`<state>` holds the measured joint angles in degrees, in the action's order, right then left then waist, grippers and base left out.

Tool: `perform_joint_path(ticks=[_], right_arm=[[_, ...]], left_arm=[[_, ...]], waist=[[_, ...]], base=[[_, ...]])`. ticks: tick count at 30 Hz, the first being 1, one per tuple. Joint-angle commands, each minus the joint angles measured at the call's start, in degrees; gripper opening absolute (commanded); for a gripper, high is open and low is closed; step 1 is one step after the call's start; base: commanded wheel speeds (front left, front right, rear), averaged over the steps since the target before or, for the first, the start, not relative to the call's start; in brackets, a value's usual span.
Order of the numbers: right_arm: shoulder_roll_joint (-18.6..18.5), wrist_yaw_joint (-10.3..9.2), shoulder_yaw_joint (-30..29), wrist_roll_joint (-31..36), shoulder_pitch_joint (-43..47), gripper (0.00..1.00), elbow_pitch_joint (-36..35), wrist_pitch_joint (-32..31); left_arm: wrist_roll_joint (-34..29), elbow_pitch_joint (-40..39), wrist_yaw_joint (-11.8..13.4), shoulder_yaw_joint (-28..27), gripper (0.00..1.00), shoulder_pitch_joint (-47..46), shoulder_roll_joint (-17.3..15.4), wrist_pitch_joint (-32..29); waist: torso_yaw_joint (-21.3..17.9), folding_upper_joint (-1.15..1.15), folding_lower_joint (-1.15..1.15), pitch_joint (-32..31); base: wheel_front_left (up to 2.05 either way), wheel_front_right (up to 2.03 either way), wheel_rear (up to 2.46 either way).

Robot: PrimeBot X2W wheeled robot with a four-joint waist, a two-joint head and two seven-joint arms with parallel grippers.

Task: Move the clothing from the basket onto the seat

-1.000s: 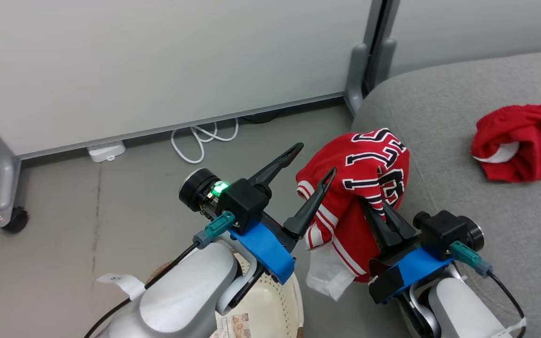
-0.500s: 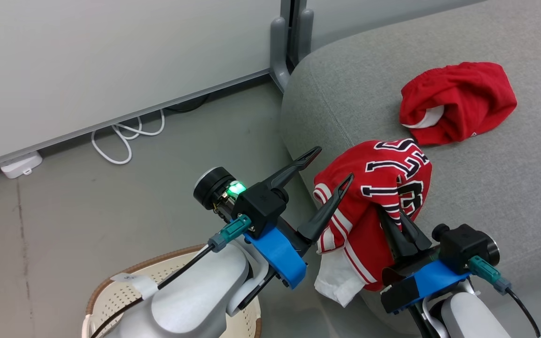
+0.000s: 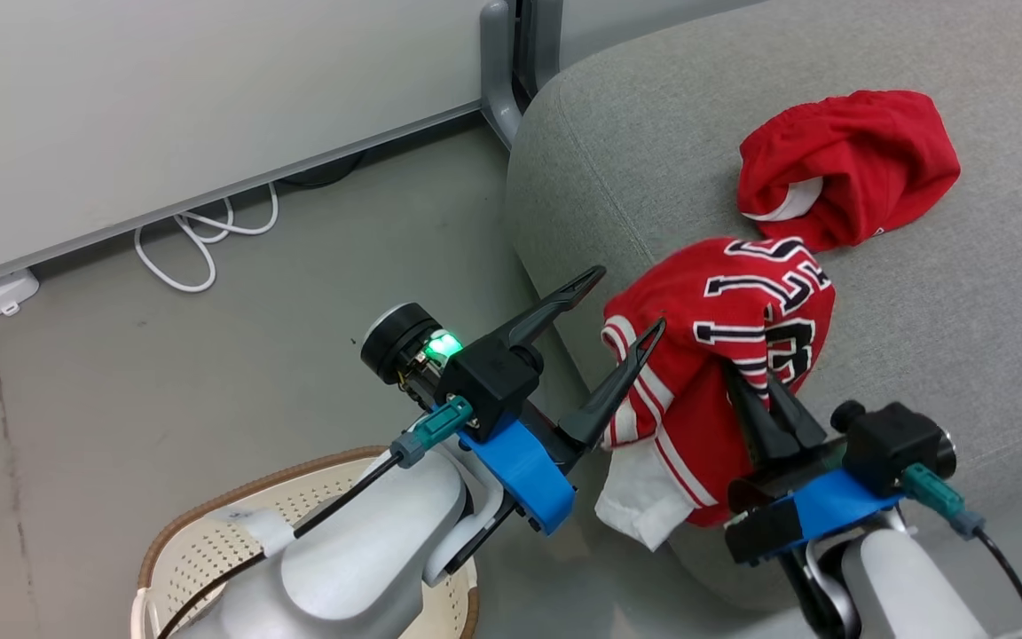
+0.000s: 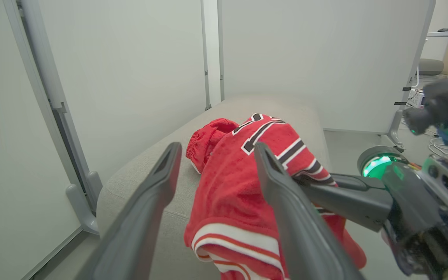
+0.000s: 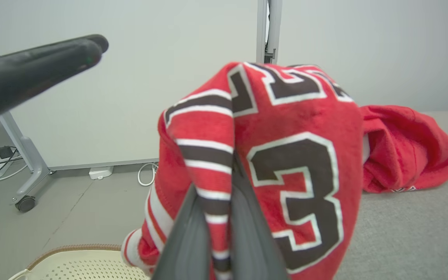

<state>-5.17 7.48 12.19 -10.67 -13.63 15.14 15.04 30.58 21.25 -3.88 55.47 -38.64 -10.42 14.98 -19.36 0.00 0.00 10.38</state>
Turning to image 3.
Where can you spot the white perforated laundry basket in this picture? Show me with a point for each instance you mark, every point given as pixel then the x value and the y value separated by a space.
pixel 200 555

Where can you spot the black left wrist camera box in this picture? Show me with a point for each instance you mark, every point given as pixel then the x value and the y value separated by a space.
pixel 489 383

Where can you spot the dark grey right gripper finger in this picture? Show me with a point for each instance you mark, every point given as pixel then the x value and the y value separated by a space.
pixel 758 426
pixel 797 422

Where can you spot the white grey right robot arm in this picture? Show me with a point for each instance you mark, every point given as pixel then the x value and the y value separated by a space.
pixel 901 590

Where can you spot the grey fabric sofa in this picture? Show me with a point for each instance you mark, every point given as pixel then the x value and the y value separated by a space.
pixel 919 311

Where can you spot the grey partition foot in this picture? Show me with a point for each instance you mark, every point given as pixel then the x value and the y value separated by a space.
pixel 498 71
pixel 542 44

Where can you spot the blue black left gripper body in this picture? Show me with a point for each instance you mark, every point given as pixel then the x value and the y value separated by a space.
pixel 529 475

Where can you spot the large white partition panel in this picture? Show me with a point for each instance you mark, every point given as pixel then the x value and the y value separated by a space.
pixel 165 106

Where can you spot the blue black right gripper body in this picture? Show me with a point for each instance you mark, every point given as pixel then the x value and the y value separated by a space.
pixel 808 510

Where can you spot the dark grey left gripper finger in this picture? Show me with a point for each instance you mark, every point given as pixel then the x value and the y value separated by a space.
pixel 613 390
pixel 555 309

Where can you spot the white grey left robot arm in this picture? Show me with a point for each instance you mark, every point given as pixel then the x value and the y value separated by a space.
pixel 360 555

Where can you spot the red shorts white lining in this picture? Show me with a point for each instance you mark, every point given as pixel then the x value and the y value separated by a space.
pixel 866 151

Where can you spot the red jersey with numbers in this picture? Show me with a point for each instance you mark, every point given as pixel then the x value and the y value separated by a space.
pixel 724 355

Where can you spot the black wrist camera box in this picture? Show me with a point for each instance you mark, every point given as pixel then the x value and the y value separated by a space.
pixel 892 439
pixel 489 383

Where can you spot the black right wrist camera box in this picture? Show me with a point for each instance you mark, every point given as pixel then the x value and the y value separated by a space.
pixel 892 439

